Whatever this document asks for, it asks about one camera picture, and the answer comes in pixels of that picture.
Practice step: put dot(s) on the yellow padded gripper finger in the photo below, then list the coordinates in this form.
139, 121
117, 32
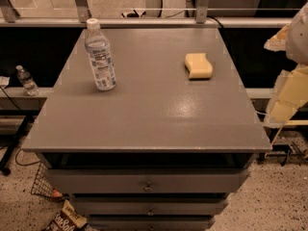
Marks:
290, 90

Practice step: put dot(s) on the blue plastic water bottle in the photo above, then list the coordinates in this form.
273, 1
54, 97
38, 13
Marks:
101, 61

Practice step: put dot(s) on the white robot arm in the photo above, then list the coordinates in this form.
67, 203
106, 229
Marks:
291, 87

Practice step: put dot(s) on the small clear water bottle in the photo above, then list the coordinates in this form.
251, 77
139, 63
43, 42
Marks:
27, 81

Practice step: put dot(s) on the yellow sponge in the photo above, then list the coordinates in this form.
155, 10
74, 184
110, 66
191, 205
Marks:
198, 66

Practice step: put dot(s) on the grey drawer cabinet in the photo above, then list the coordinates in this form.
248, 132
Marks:
155, 117

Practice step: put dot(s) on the middle grey drawer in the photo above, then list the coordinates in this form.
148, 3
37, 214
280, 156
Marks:
149, 206

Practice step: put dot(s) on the grey drawer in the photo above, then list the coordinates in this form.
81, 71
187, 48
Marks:
168, 180
149, 206
151, 223

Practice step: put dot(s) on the bottom grey drawer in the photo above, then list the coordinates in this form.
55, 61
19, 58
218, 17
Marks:
151, 223

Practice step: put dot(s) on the top grey drawer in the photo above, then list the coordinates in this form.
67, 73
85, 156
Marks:
168, 180

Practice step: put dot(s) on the snack chip bag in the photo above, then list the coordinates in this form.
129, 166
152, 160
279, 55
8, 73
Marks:
66, 220

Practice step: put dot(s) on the black stand leg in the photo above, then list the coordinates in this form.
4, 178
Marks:
13, 144

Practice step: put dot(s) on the wire mesh basket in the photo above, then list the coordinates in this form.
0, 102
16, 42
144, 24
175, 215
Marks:
41, 186

